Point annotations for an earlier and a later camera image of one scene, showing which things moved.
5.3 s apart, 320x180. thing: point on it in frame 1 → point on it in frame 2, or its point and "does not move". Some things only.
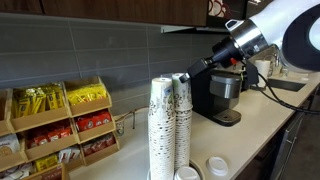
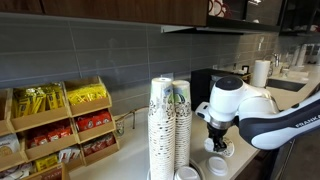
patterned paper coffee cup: [182, 93] → [227, 151]
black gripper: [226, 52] → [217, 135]
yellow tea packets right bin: [87, 93] does not move
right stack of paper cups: [183, 121] does not move
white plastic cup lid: [217, 165] does not move
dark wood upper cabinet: [170, 12] does not move
